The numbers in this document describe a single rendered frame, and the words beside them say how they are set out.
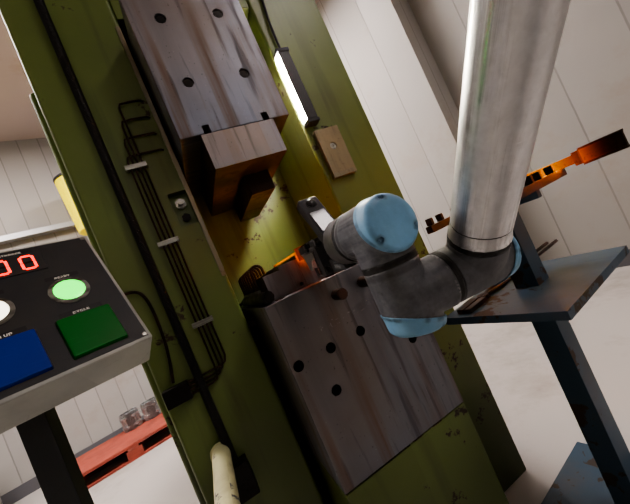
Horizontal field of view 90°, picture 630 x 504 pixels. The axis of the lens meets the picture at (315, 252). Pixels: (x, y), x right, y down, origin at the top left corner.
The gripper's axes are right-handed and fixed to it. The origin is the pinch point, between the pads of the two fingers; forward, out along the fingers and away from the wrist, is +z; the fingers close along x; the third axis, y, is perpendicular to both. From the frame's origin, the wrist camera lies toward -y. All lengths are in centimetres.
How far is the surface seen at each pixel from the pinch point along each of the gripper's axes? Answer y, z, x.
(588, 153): 6, -29, 65
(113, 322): -0.7, -12.2, -41.2
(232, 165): -26.8, 3.9, -8.0
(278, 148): -27.8, 3.5, 5.3
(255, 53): -55, 4, 10
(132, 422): 85, 320, -132
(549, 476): 100, 9, 50
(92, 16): -84, 19, -24
